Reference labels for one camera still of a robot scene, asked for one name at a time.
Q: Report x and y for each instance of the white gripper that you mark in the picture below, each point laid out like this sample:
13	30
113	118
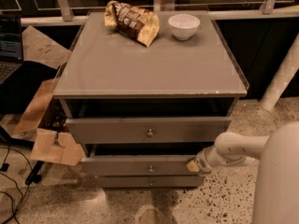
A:
203	162

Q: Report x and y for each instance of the grey drawer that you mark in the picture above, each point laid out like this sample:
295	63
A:
147	130
141	159
150	181

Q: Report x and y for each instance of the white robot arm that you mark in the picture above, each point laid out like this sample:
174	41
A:
276	198

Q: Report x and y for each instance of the grey top drawer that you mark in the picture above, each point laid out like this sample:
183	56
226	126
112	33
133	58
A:
147	130

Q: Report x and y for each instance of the grey drawer cabinet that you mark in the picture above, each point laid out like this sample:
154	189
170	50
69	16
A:
110	76

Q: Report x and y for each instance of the grey bottom drawer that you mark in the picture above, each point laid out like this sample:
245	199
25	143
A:
150	181

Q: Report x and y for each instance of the white bowl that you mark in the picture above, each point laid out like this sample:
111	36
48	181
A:
183	26

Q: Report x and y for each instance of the brown cardboard box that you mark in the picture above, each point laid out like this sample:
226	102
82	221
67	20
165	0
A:
44	116

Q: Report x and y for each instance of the brown chip bag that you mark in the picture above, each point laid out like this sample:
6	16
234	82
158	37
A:
137	23

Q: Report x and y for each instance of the black laptop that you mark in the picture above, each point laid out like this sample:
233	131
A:
11	53

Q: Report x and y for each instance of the white diagonal post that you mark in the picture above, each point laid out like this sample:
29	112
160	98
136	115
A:
282	78

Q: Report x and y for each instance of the metal railing frame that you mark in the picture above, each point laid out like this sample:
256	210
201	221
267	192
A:
75	12

